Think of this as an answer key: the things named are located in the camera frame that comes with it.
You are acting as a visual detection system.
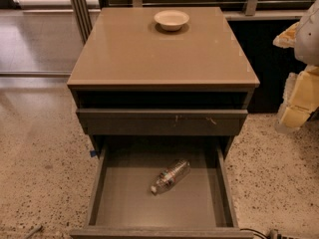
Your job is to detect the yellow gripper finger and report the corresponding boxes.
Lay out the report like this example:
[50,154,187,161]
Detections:
[273,22,299,49]
[275,65,319,132]

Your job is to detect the clear plastic water bottle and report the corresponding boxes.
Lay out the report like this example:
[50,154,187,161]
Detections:
[150,158,190,195]

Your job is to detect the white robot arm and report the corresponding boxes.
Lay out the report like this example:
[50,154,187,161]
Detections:
[273,0,319,133]

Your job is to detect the tan drawer cabinet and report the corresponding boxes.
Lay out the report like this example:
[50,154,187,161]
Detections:
[68,7,259,154]

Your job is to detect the white bowl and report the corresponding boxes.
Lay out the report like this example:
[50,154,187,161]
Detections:
[154,10,189,31]

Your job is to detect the blue tape piece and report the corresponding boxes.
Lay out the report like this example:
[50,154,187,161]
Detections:
[90,150,97,157]

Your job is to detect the grey metal rod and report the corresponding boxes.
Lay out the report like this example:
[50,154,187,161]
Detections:
[23,225,43,239]

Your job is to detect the grey window ledge rail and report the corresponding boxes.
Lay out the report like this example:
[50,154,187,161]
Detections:
[223,10,306,21]

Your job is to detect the black cable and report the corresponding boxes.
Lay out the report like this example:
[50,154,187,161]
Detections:
[239,228,271,239]

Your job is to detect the metal frame post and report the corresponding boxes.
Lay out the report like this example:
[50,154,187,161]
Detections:
[70,0,92,43]

